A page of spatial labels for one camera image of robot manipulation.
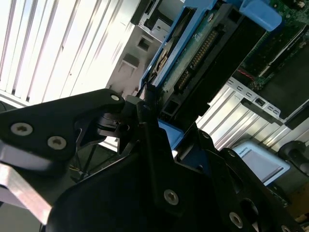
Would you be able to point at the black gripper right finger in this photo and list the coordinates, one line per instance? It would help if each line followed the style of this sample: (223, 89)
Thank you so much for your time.
(241, 193)

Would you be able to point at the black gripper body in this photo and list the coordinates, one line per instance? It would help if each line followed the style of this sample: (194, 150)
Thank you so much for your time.
(108, 198)

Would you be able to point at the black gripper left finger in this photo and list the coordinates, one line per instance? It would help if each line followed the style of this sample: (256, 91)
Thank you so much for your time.
(38, 135)

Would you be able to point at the hard disk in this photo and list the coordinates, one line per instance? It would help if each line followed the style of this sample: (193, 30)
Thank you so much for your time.
(205, 48)

